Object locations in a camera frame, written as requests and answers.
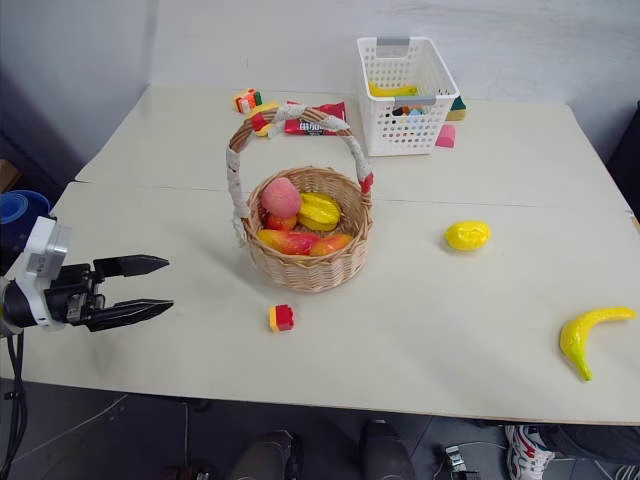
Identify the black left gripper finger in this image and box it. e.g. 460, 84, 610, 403
92, 254, 171, 280
84, 298, 175, 334

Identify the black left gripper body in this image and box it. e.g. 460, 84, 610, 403
43, 262, 109, 327

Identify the red-yellow toy apple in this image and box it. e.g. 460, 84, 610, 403
263, 212, 299, 233

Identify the white plastic storage basket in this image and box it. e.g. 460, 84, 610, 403
356, 35, 461, 158

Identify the blue bucket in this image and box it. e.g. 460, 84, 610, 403
0, 189, 52, 227

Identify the brown cardboard box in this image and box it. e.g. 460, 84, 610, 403
0, 158, 22, 195

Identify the yellow red building block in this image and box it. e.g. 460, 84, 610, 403
268, 303, 296, 333

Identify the red yellow toy mango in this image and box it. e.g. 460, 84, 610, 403
256, 228, 321, 257

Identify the pink toy peach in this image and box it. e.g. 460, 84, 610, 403
260, 176, 303, 218

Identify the yellow red toy burger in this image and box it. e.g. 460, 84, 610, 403
246, 101, 282, 139

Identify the yellow toy starfruit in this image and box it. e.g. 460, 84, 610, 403
297, 192, 344, 233

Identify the orange toy mango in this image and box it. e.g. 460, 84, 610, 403
309, 233, 354, 257

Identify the orange green toy block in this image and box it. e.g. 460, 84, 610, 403
231, 88, 263, 114

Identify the red snack packet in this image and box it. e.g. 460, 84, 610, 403
283, 100, 348, 138

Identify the small yellow toy banana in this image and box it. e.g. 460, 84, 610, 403
368, 81, 419, 99

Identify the yellow toy lemon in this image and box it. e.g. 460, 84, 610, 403
444, 219, 492, 253

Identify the green yellow toy block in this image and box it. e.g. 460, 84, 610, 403
446, 96, 469, 123

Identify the small black floor device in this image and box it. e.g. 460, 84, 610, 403
443, 443, 482, 480

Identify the white red sneaker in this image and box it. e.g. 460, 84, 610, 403
503, 424, 557, 480

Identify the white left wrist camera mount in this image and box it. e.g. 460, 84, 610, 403
8, 215, 73, 332

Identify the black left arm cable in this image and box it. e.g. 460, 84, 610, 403
0, 329, 28, 469

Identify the wicker basket with handle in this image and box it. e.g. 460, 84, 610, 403
223, 101, 376, 294

